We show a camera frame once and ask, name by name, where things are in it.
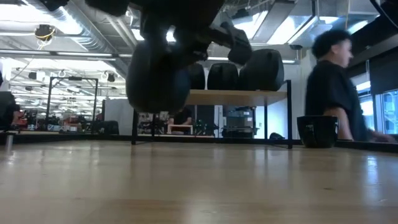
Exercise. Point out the white partition wall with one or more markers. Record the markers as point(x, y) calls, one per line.
point(119, 115)

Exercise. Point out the silver metal post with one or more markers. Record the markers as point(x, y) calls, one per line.
point(9, 141)

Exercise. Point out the person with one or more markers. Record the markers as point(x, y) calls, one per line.
point(329, 90)
point(7, 109)
point(183, 117)

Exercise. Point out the black tapered cup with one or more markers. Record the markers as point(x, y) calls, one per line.
point(317, 132)

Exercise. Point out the small white table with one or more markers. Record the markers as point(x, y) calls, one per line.
point(180, 127)

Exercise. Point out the silver spiral duct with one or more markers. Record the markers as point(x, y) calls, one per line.
point(90, 43)

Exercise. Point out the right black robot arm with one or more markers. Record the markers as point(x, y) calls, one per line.
point(393, 6)

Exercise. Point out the black ceiling camera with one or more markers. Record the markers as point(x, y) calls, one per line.
point(295, 47)

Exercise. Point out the dark pot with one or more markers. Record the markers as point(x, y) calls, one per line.
point(222, 77)

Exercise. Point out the black pot mid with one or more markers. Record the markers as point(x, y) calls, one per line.
point(199, 77)

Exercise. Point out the wooden shelf black metal frame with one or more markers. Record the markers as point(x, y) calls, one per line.
point(242, 97)

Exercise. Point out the large black pot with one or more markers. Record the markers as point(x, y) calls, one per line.
point(155, 84)

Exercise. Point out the black dome object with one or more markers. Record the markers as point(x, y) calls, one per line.
point(276, 136)

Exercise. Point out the black equipment cabinet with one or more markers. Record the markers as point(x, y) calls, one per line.
point(239, 119)

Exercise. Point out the black gantry frame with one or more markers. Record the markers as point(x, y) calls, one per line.
point(74, 78)

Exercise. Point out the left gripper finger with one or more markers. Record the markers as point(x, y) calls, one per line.
point(183, 51)
point(199, 55)

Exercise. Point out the long ceiling light bar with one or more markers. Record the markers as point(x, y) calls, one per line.
point(84, 54)

